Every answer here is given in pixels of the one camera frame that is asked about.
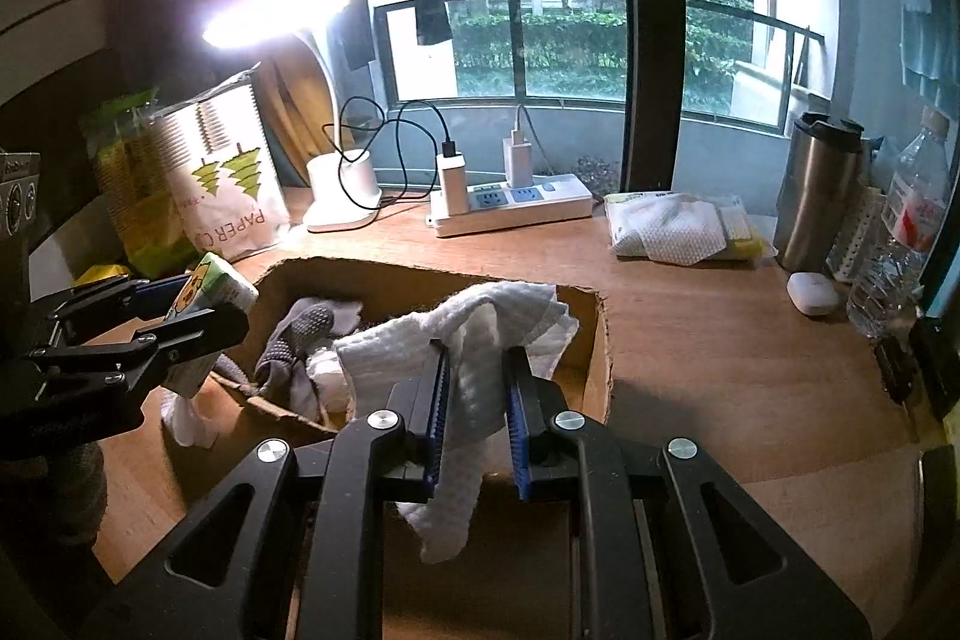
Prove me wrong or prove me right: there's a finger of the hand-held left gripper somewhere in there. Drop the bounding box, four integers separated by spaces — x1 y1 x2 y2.
30 306 248 390
49 276 196 348

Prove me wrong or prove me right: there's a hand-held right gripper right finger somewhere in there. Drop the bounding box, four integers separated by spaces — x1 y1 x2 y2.
502 346 875 640

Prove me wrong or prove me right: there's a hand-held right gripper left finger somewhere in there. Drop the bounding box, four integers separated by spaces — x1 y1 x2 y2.
90 347 455 640

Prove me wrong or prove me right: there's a printed tissue packet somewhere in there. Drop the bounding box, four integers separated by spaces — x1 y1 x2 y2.
161 254 260 397

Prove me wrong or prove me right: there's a white waffle cloth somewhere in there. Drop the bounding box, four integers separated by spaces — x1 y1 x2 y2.
334 281 580 564

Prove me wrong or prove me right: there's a grey white sock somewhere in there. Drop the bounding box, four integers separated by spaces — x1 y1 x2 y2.
255 301 365 420

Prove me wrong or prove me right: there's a brown cardboard box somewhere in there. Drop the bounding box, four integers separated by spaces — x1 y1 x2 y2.
206 256 612 483

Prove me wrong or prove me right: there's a person's left forearm grey sleeve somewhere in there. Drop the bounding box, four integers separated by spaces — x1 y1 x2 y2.
45 441 110 540

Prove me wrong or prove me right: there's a yellow tissue pack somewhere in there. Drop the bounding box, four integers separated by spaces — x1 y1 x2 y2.
75 263 132 289

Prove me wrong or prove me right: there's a green plastic bag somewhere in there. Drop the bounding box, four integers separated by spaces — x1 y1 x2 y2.
79 89 200 277

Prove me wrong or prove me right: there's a paper cup package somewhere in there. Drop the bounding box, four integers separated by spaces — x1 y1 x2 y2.
150 66 293 262

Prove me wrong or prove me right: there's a white desk lamp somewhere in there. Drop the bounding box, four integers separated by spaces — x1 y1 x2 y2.
201 0 380 234

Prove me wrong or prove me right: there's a white power strip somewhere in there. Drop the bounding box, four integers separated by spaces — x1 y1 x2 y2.
429 173 593 238

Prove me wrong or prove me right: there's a white charger with black plug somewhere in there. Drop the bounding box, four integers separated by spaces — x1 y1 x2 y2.
437 154 470 215

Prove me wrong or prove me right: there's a white wipes pack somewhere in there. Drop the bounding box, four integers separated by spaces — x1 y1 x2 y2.
604 190 777 266

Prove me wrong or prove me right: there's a white earbud case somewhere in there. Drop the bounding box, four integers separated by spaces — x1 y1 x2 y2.
786 272 842 316

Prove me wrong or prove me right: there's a balcony railing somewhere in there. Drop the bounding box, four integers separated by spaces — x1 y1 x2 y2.
373 0 826 124

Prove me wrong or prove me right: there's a steel travel tumbler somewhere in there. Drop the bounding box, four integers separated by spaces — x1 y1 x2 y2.
772 111 867 274

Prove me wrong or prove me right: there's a white dotted packet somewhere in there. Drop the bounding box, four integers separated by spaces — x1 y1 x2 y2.
825 186 890 281

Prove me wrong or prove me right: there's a black device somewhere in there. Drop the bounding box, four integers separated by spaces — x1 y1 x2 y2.
874 310 960 431

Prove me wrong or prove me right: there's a clear water bottle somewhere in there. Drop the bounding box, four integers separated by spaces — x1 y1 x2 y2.
846 107 953 341

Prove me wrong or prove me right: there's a hanging pale cloth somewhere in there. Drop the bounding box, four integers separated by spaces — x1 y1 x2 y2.
900 0 960 94

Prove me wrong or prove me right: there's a black cable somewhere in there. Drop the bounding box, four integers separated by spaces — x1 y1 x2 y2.
330 98 455 221

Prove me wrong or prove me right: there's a white charger with white cable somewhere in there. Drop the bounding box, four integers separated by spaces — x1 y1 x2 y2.
502 104 533 191

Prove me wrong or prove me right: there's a dark window post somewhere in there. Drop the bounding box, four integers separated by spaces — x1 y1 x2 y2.
611 0 687 199

